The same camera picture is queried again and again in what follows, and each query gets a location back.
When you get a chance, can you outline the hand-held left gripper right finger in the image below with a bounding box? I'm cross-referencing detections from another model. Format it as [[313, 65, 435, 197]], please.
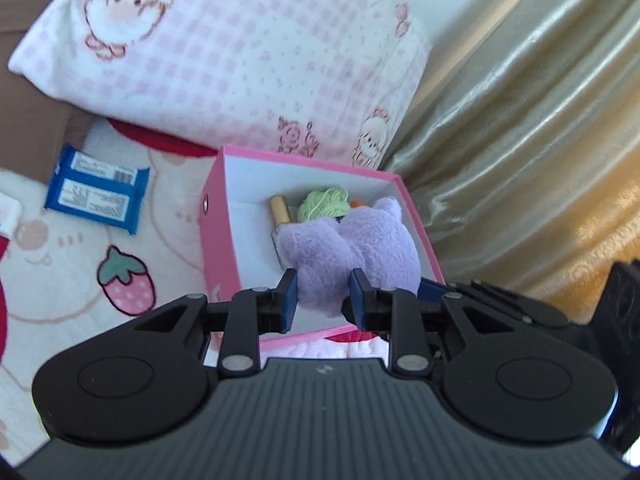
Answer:
[[348, 268, 531, 378]]

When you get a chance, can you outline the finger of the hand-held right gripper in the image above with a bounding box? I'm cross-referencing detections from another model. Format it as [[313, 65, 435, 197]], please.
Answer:
[[417, 279, 571, 331]]

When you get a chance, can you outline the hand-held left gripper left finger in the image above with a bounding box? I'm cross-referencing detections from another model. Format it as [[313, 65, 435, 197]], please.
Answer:
[[134, 268, 299, 378]]

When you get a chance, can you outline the purple plush toy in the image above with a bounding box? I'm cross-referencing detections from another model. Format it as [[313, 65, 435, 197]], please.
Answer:
[[276, 196, 422, 318]]

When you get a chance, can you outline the pink storage box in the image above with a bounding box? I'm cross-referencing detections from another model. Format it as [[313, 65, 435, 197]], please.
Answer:
[[200, 145, 446, 343]]

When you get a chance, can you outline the gold-capped foundation bottle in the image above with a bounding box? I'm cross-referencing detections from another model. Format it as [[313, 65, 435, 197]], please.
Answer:
[[269, 195, 296, 261]]

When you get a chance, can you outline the green yarn ball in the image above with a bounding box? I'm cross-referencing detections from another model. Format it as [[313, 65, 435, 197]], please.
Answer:
[[297, 186, 352, 223]]

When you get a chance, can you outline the gold satin curtain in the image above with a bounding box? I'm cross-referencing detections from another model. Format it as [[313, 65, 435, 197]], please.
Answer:
[[382, 0, 640, 321]]

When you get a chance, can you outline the blue snack packet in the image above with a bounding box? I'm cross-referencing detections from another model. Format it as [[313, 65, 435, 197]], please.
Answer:
[[44, 143, 151, 236]]

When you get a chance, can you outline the pink checked cartoon pillow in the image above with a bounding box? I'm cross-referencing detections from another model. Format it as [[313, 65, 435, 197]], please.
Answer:
[[7, 0, 433, 171]]

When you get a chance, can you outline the small white red-print box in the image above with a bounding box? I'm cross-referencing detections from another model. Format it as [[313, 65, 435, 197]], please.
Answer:
[[0, 192, 23, 235]]

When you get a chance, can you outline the brown bed sheet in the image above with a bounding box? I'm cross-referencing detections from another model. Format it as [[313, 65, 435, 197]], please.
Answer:
[[0, 0, 96, 183]]

